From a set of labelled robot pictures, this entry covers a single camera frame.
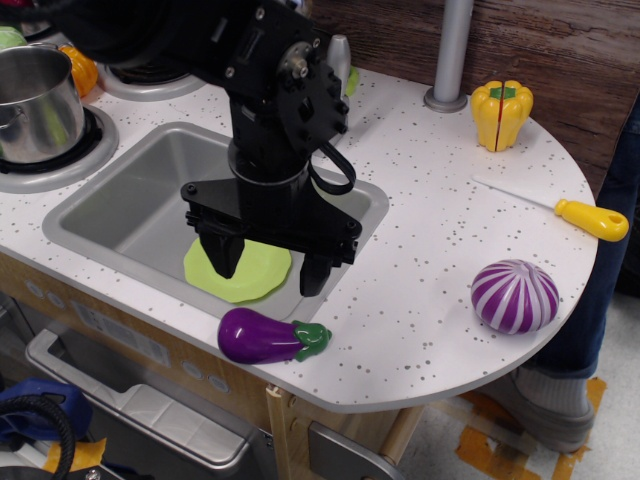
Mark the yellow handled toy knife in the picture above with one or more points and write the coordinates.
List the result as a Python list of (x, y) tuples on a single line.
[(602, 223)]

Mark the grey stove burner front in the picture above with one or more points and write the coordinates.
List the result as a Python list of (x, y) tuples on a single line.
[(93, 151)]

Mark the yellow toy bell pepper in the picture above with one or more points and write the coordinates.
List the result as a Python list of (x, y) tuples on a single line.
[(499, 110)]

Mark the grey toy sink basin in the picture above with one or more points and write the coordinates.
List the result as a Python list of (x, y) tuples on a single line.
[(131, 217)]

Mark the green toy cabbage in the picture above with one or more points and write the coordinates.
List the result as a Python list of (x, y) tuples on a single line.
[(11, 37)]

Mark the grey stove burner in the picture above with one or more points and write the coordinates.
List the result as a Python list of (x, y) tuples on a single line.
[(93, 151), (110, 83)]

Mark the purple toy eggplant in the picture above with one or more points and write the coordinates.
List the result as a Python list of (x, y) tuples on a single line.
[(248, 337)]

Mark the grey sneaker shoe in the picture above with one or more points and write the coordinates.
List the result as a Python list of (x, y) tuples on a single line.
[(555, 411)]

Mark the purple striped toy onion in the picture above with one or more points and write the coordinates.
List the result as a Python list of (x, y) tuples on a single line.
[(514, 297)]

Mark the orange toy pumpkin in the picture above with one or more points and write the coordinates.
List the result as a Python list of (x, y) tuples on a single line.
[(83, 69)]

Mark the green item behind faucet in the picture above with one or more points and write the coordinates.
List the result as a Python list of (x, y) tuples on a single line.
[(352, 81)]

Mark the silver oven door handle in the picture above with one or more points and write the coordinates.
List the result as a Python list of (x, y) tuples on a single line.
[(151, 424)]

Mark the blue clamp tool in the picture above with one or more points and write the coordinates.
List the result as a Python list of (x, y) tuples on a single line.
[(42, 409)]

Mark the stainless steel pot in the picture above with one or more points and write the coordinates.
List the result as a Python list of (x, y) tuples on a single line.
[(42, 116)]

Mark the grey stove burner back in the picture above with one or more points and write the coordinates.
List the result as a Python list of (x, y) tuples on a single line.
[(110, 83)]

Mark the grey metal pole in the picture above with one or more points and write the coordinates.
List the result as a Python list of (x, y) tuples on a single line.
[(446, 95)]

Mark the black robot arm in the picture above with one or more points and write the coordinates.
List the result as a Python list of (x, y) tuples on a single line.
[(286, 108)]

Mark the silver toy faucet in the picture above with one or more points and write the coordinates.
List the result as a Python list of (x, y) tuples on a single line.
[(339, 59)]

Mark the person leg in jeans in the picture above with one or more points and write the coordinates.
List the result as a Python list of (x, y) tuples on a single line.
[(573, 353)]

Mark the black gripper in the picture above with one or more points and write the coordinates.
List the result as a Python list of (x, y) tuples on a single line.
[(291, 215)]

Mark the light green plastic plate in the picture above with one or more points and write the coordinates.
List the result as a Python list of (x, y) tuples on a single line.
[(261, 269)]

